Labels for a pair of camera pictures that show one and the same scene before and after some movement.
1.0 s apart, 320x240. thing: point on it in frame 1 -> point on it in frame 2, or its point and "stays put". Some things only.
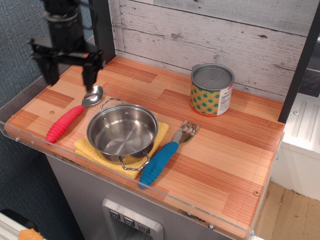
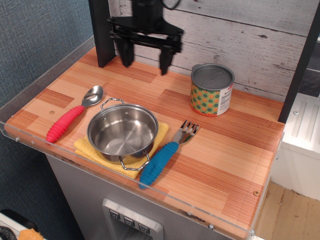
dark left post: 102,28 stays put
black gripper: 66,43 -> 147,25
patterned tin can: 211,91 stays put
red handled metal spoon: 90,97 stays put
